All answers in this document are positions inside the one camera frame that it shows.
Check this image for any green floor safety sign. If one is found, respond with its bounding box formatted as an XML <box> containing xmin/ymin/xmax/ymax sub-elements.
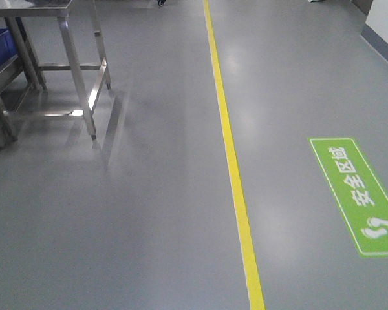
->
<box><xmin>308</xmin><ymin>138</ymin><xmax>388</xmax><ymax>258</ymax></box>

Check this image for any stainless steel table frame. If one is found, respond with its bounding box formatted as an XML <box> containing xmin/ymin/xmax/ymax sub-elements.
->
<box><xmin>0</xmin><ymin>1</ymin><xmax>111</xmax><ymax>148</ymax></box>

